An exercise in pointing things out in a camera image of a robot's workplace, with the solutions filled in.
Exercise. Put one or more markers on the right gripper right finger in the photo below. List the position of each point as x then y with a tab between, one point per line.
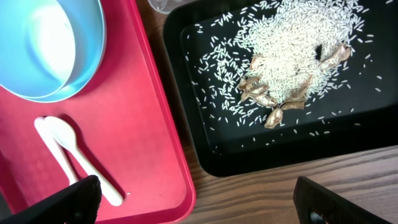
316	204

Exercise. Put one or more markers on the food scraps and rice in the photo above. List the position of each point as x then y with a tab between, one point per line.
294	54

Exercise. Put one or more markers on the black tray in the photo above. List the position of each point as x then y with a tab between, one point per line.
356	112

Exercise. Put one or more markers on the white plastic spoon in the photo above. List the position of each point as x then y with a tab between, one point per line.
65	135

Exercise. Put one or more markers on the white plastic fork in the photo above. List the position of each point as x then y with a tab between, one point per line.
55	149

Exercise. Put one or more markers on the red plastic tray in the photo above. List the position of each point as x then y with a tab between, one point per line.
123	124

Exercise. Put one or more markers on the small light blue bowl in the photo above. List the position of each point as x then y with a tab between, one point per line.
37	47

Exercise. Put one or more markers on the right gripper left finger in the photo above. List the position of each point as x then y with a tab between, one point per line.
76	204

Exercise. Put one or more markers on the large light blue plate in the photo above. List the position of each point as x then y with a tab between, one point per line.
89	28

